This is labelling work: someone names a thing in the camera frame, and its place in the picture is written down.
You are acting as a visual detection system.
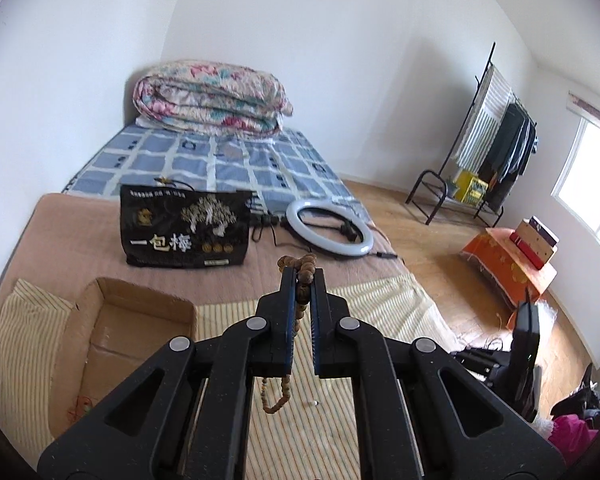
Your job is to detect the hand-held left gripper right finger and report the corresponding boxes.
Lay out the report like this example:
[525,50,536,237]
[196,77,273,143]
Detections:
[311,270,566,480]

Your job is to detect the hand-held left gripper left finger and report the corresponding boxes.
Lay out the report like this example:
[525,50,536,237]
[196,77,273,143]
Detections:
[37,270,297,480]

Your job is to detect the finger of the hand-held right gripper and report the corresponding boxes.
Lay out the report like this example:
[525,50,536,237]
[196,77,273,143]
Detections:
[511,302,527,361]
[527,302,542,363]

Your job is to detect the wooden bead necklace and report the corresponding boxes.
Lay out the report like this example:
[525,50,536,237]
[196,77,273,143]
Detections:
[260,254,320,415]

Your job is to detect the cardboard box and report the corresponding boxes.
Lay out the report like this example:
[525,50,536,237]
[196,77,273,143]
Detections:
[50,276,198,441]

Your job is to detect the dark cloth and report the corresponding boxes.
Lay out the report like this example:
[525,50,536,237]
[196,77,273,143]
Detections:
[550,365,600,421]

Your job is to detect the yellow striped cloth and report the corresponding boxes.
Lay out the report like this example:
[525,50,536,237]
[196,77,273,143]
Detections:
[0,276,456,480]

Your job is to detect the orange cloth covered table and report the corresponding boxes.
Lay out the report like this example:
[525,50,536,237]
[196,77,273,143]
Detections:
[460,227,558,311]

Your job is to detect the pink cloth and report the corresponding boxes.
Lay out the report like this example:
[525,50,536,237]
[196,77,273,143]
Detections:
[550,412,600,466]

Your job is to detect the boxes on orange table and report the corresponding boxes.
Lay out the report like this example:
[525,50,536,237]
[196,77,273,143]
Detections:
[510,216,560,271]

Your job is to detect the black power strip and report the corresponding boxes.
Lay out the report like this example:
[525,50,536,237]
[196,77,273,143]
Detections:
[250,197,288,248]

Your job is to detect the black snack bag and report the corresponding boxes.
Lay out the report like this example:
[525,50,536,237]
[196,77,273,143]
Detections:
[119,185,253,268]

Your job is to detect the yellow crate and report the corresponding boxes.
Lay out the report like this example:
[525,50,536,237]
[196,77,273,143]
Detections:
[452,170,488,205]

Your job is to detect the window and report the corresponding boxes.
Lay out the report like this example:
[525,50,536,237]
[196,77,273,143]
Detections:
[552,120,600,246]

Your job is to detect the dark hanging clothes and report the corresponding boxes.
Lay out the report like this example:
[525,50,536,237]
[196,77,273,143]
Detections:
[477,102,538,211]

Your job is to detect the blue checked bed sheet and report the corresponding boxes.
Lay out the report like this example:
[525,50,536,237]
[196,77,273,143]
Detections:
[62,125,373,226]

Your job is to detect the striped hanging towel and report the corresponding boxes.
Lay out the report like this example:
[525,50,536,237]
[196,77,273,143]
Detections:
[454,67,513,173]

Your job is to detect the folded floral quilt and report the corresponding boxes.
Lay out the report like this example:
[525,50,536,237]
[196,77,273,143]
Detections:
[132,60,294,137]

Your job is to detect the black metal clothes rack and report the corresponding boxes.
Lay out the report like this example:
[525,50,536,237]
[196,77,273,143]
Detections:
[405,42,538,226]

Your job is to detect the black ring light cable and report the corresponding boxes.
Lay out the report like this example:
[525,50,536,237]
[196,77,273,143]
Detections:
[370,247,406,264]

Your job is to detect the white ring light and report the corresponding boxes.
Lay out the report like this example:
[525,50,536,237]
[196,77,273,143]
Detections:
[285,199,375,257]

